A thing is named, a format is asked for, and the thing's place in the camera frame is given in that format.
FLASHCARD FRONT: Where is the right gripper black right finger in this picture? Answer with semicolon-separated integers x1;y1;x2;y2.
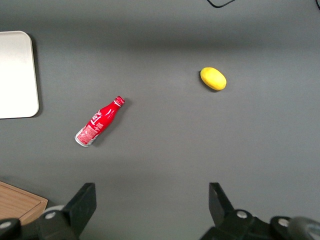
199;182;261;240

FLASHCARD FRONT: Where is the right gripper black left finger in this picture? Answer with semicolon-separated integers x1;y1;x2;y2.
37;182;97;240

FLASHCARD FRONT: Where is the beige rectangular tray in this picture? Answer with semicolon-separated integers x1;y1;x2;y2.
0;30;40;120

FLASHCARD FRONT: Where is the wooden drawer cabinet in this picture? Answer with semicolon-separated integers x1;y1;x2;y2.
0;180;49;226

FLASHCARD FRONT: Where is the red cola bottle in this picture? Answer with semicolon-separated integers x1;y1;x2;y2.
74;95;126;148

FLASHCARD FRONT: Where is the yellow lemon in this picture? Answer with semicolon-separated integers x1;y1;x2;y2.
199;66;228;91

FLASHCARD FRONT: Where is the thin black looped cable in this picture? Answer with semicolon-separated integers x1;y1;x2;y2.
206;0;237;9

